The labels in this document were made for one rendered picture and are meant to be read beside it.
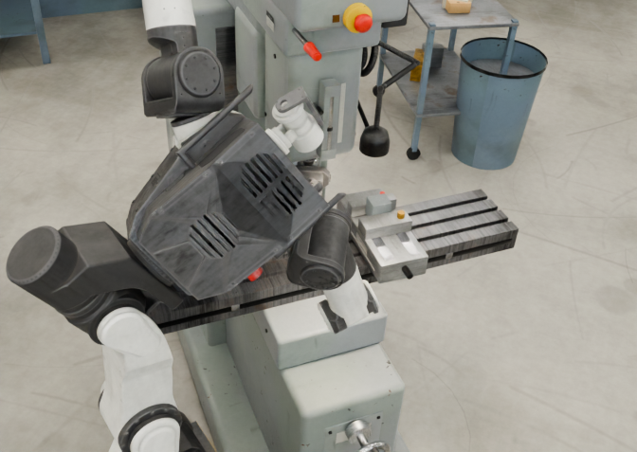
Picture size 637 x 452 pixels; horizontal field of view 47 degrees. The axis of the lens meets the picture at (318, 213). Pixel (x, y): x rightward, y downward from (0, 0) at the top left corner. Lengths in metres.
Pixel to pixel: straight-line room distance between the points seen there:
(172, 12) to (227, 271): 0.47
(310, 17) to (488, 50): 2.98
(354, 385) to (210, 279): 0.91
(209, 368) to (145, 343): 1.42
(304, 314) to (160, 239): 0.92
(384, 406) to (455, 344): 1.16
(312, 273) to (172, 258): 0.29
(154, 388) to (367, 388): 0.73
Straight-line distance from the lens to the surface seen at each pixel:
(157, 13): 1.39
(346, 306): 1.63
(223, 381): 2.82
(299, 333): 2.10
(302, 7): 1.55
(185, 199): 1.27
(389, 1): 1.63
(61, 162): 4.40
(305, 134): 1.47
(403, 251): 2.15
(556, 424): 3.15
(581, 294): 3.72
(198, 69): 1.33
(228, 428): 2.70
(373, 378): 2.16
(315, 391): 2.12
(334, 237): 1.48
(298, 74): 1.77
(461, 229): 2.39
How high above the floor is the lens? 2.38
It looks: 38 degrees down
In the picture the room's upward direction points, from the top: 3 degrees clockwise
